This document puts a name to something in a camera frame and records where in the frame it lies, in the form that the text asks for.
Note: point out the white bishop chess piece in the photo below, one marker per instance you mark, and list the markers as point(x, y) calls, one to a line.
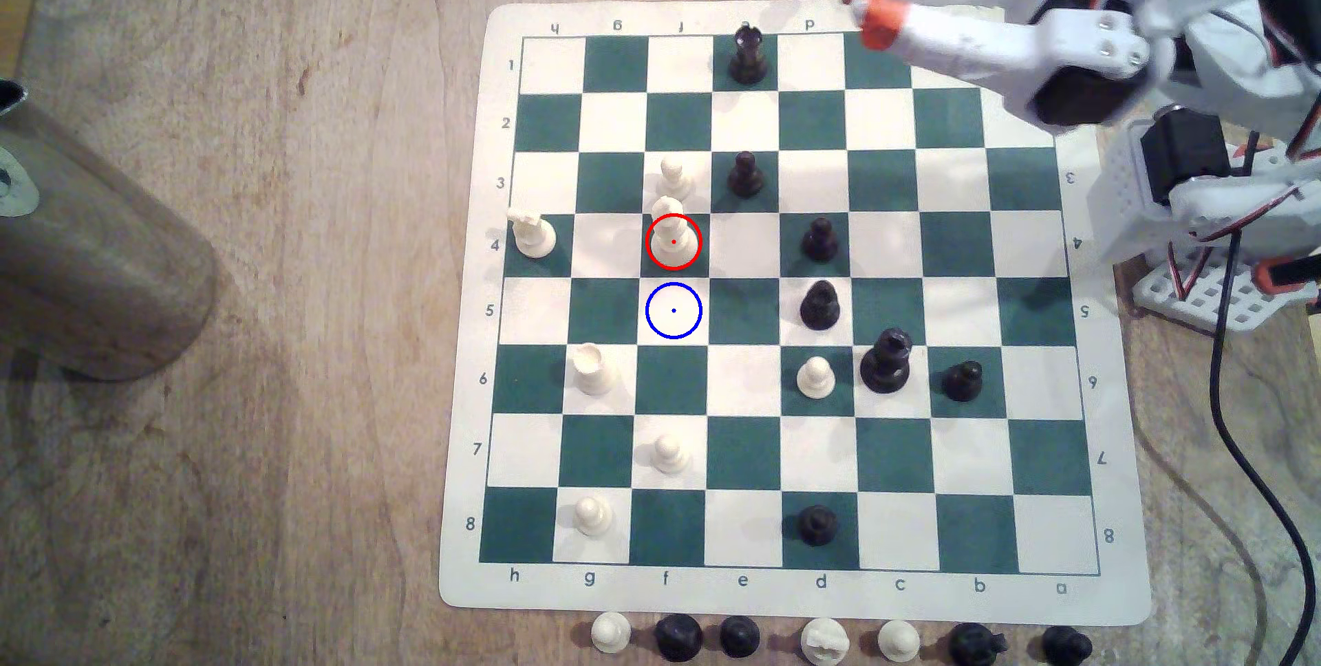
point(673, 238)

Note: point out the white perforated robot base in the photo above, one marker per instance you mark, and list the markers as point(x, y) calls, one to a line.
point(1261, 312)

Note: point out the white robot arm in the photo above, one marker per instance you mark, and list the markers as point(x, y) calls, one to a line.
point(1218, 0)

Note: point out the black rook chess piece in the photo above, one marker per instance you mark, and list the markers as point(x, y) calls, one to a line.
point(748, 62)
point(678, 638)

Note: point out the black pawn chess piece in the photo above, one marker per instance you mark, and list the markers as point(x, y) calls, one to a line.
point(819, 243)
point(963, 383)
point(745, 179)
point(739, 637)
point(817, 527)

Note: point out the white pawn chess piece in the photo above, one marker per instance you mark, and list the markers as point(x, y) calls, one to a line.
point(898, 641)
point(674, 181)
point(592, 517)
point(816, 380)
point(610, 633)
point(670, 457)

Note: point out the black queen chess piece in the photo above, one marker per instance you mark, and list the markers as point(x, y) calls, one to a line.
point(885, 367)

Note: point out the green white chess board mat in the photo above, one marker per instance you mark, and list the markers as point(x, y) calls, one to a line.
point(949, 460)

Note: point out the white rook chess piece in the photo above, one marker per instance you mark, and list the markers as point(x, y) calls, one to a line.
point(594, 374)

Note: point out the black knight chess piece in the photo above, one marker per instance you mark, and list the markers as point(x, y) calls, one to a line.
point(975, 645)
point(1066, 646)

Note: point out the white knight chess piece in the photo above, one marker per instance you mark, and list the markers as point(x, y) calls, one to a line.
point(826, 642)

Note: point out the orange black clamp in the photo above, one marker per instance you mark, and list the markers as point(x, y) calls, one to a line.
point(1261, 274)

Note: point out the black pawn d5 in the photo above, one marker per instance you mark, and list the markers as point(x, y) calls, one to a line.
point(819, 308)

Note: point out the wooden cylinder post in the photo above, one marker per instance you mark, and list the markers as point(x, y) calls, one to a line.
point(93, 253)

